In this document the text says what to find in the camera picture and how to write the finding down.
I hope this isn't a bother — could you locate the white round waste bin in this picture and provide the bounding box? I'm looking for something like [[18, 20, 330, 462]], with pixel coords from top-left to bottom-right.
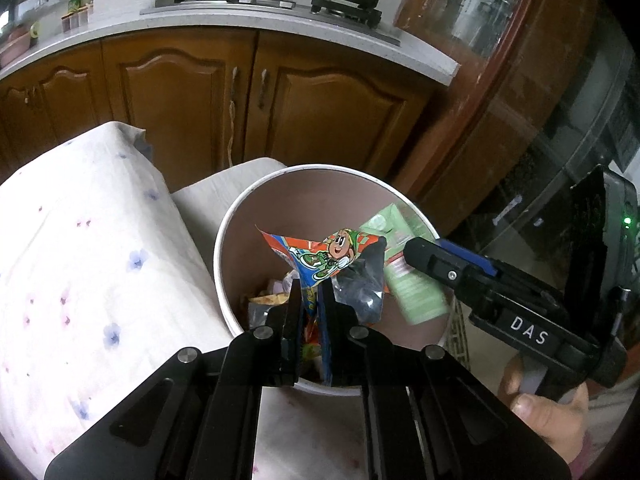
[[213, 163, 453, 398]]

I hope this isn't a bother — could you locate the person's right hand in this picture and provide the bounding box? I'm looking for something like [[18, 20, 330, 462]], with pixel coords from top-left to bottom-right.
[[500, 357, 591, 448]]

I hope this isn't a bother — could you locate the yellow snack wrapper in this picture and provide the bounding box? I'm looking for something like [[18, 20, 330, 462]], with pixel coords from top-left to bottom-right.
[[247, 291, 292, 311]]

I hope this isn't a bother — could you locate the pink basin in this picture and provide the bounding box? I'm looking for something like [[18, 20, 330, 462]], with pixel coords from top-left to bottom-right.
[[0, 25, 32, 68]]

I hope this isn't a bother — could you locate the white kitchen countertop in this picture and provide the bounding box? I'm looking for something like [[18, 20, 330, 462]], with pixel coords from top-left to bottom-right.
[[0, 7, 460, 86]]

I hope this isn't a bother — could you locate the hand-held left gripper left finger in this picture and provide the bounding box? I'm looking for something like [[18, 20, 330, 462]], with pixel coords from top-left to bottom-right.
[[44, 277, 303, 480]]

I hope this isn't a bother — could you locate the beige cloth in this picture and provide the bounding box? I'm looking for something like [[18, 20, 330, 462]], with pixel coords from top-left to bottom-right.
[[171, 157, 288, 333]]

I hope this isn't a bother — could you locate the gas stove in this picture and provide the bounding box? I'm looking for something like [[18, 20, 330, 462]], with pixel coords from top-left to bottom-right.
[[140, 0, 401, 46]]

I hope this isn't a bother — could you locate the patterned floor mat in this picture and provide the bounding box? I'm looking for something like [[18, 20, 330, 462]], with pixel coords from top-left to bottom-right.
[[440, 300, 473, 373]]

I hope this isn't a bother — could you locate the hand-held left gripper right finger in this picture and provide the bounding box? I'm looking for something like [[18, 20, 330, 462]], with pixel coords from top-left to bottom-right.
[[317, 280, 573, 480]]

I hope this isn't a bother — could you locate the person's right forearm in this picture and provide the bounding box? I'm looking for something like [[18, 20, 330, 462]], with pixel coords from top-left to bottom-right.
[[567, 435, 603, 480]]

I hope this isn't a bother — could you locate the white floral tablecloth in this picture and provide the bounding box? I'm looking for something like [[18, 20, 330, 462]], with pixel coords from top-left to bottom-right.
[[0, 121, 371, 480]]

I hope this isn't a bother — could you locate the wooden kitchen cabinet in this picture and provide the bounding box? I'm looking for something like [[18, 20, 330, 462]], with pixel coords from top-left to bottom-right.
[[0, 27, 451, 196]]

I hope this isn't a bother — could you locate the white box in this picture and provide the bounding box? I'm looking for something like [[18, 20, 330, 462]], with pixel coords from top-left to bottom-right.
[[452, 0, 493, 36]]

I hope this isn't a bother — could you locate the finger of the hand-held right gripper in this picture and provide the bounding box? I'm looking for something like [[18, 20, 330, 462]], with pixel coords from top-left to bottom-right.
[[439, 239, 501, 278], [402, 236, 506, 306]]

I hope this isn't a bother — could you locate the green drink carton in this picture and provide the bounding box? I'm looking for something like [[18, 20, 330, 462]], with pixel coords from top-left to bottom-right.
[[357, 202, 448, 326]]

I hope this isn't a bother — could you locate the wooden glass display cabinet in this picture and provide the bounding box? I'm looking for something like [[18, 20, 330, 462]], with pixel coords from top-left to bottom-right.
[[392, 0, 606, 241]]

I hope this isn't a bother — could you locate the colourful cartoon snack packet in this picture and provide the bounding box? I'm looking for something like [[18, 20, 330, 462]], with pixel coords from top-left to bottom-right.
[[255, 225, 388, 386]]

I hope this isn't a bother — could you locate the dark glass door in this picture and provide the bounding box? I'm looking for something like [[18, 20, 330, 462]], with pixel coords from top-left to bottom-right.
[[450, 10, 640, 281]]

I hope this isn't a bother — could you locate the row of spice jars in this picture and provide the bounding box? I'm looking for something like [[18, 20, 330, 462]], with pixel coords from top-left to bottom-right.
[[61, 7, 91, 31]]

